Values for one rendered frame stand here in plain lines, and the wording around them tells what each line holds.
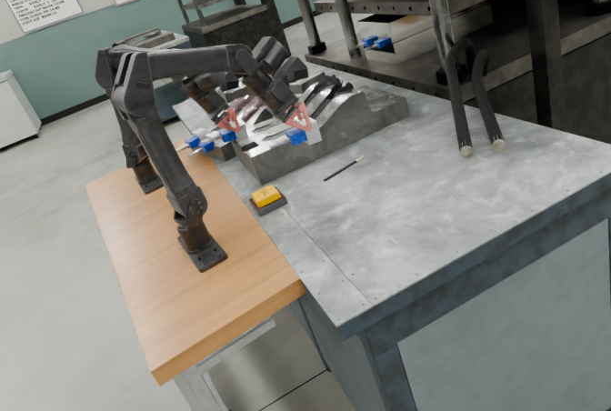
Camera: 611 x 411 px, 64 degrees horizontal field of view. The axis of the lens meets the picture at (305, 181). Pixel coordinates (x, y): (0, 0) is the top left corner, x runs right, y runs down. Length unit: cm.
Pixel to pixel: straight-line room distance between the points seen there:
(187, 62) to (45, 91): 765
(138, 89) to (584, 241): 96
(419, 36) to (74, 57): 703
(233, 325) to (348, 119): 72
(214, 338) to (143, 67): 54
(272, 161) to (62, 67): 742
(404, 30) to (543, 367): 136
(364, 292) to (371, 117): 69
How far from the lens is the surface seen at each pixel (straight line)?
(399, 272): 90
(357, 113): 142
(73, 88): 867
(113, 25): 859
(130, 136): 164
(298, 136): 123
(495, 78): 180
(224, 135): 147
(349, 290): 89
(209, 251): 115
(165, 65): 106
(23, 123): 793
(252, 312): 95
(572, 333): 130
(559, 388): 139
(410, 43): 213
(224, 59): 111
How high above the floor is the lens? 137
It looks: 26 degrees down
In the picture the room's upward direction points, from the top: 19 degrees counter-clockwise
